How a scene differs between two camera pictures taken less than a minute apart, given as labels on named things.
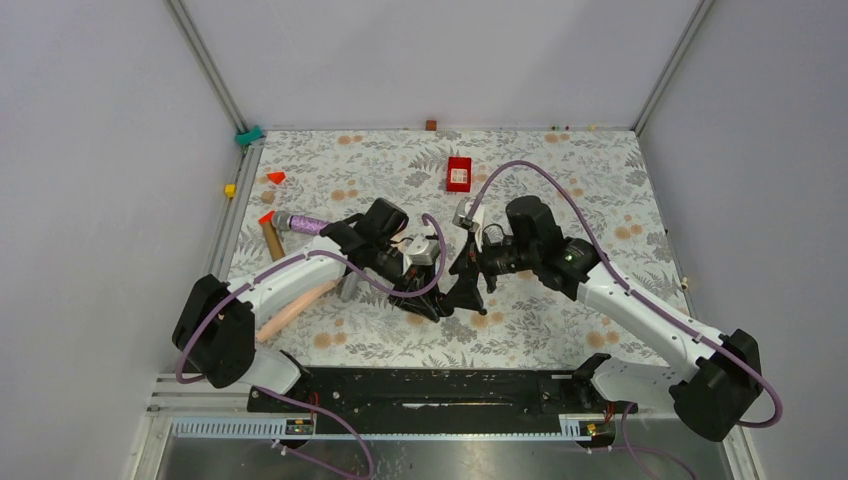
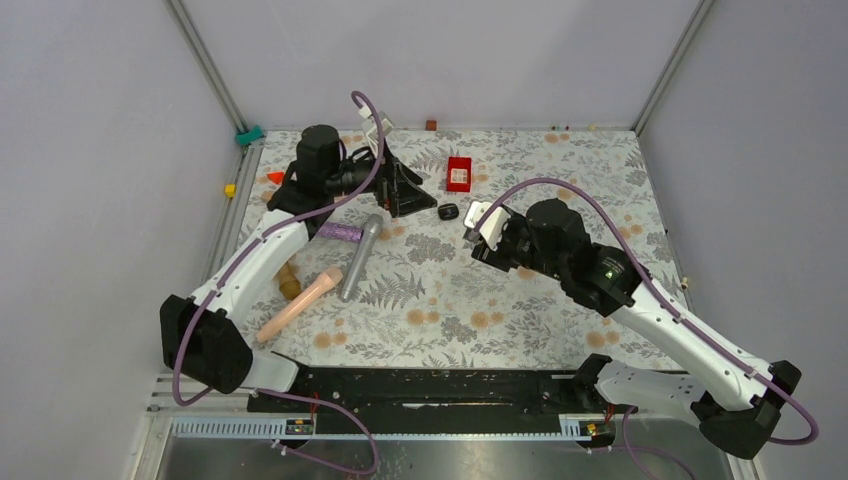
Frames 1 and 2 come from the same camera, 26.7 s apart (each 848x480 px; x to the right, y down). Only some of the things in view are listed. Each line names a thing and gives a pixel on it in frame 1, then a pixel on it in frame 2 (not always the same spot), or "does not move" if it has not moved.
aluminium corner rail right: [702, 10] does not move
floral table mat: [296, 188] does not move
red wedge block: [276, 177] does not move
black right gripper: [472, 261] → [498, 258]
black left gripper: [423, 304] → [397, 187]
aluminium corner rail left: [251, 138] does not move
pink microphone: [303, 300] does not move
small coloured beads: [557, 128] does not move
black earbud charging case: [443, 309] → [448, 211]
